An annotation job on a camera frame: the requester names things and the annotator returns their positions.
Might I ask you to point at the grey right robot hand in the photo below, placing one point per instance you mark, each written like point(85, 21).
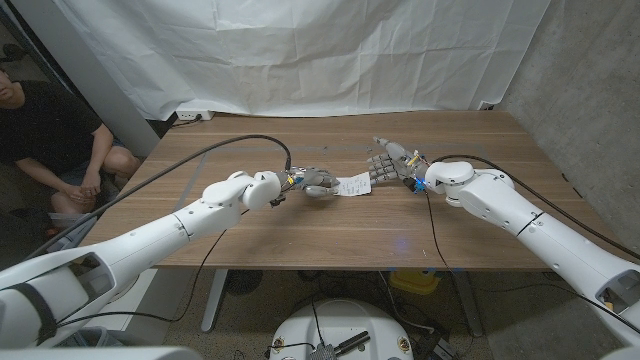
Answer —
point(400, 165)

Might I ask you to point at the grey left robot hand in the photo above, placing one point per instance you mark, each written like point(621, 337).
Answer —
point(315, 180)

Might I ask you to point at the white receipt paper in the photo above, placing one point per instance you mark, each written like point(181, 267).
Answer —
point(356, 185)

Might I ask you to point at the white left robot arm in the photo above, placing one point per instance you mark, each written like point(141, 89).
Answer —
point(150, 240)

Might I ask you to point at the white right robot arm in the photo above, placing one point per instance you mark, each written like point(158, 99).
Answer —
point(550, 235)

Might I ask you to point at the yellow object under table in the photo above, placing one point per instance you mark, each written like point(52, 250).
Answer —
point(415, 282)

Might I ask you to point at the round black object under table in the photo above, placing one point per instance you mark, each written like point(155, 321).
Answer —
point(245, 280)

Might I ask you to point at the white backdrop cloth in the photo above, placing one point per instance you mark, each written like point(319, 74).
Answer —
point(300, 50)

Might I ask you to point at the white power strip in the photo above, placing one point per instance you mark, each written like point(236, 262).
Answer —
point(192, 115)

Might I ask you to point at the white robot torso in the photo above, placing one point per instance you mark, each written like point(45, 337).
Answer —
point(345, 320)

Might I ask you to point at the grey table leg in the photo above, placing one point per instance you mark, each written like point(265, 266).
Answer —
point(467, 305)

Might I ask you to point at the white table leg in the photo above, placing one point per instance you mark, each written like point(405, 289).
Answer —
point(214, 300)

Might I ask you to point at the black power adapter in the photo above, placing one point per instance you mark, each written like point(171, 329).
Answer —
point(442, 350)

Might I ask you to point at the translucent plastic bin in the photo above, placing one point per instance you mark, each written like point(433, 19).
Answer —
point(70, 231)

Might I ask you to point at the person in black shirt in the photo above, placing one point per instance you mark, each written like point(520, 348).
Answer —
point(45, 125)

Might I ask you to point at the black bag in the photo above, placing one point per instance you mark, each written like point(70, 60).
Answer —
point(20, 235)

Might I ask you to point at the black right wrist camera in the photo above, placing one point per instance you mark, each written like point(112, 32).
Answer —
point(412, 185)

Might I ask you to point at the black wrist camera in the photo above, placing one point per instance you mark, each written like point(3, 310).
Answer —
point(412, 185)
point(277, 201)

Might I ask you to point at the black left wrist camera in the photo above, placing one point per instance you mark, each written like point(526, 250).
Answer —
point(277, 201)

